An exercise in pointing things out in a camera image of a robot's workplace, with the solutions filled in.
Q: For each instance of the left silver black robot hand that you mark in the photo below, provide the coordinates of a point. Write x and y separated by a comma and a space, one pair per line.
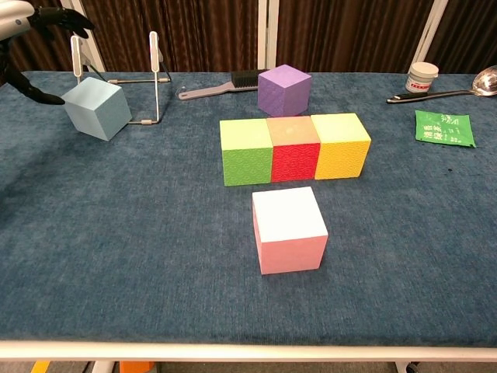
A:
13, 19

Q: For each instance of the light blue cube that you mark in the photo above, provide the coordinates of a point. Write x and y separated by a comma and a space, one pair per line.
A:
97, 109

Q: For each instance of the green cube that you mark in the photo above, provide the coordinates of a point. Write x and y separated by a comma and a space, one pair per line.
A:
246, 163

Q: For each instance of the purple cube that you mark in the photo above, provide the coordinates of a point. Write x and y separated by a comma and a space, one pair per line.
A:
283, 91

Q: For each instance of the red orange cube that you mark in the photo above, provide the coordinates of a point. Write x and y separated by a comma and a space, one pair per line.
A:
295, 161

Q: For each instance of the yellow cube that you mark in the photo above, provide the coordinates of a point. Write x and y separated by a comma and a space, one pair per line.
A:
341, 151

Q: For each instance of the white pink cube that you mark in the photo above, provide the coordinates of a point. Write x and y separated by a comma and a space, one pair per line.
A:
289, 233

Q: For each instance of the dark brown pleated curtain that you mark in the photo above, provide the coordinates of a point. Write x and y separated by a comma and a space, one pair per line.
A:
473, 35
194, 35
349, 35
42, 54

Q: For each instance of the grey brush black bristles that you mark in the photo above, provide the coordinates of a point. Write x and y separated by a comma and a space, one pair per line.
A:
244, 79

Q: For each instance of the blue felt table cover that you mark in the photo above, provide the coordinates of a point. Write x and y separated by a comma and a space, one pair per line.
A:
155, 252

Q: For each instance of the yellow floor tape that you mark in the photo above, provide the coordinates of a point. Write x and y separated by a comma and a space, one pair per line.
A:
40, 367

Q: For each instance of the small white jar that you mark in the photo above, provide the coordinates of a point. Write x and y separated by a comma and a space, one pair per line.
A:
422, 77

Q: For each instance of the green foil packet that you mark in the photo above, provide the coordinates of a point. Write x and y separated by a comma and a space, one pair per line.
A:
444, 128

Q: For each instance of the white partition frame post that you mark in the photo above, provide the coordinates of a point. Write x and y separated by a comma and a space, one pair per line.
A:
93, 50
268, 35
433, 35

